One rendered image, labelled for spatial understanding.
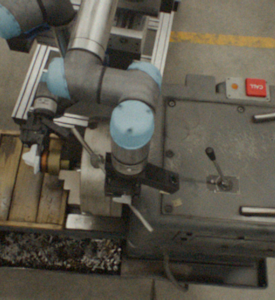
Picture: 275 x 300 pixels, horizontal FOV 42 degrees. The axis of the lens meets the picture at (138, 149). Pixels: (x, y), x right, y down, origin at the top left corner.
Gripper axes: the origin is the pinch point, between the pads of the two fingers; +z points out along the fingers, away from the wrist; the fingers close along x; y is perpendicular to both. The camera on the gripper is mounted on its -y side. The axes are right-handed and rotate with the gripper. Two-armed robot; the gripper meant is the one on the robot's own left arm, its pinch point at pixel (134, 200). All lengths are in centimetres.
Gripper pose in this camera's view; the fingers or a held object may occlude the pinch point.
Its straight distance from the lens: 92.2
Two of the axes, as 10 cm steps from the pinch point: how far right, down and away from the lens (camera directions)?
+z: -0.6, 5.2, 8.5
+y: -10.0, -0.7, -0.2
